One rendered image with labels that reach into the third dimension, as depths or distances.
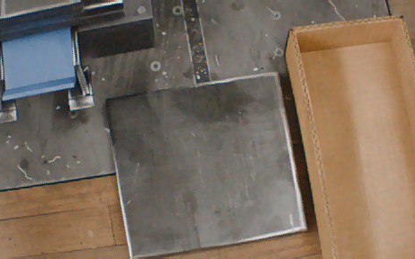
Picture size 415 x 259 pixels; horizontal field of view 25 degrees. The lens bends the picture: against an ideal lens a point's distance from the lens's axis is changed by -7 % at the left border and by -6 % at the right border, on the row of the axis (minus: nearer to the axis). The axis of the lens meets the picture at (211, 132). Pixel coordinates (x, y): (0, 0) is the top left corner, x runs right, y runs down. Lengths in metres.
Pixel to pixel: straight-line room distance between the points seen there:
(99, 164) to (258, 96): 0.17
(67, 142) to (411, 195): 0.35
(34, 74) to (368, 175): 0.34
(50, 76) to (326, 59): 0.28
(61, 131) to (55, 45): 0.11
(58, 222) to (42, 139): 0.09
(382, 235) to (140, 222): 0.24
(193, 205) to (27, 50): 0.22
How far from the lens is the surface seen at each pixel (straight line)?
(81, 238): 0.95
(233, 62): 0.98
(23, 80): 0.90
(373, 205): 0.95
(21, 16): 0.83
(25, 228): 0.96
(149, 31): 0.94
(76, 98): 0.89
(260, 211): 0.92
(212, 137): 0.94
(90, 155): 0.96
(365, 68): 0.99
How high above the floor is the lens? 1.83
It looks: 75 degrees down
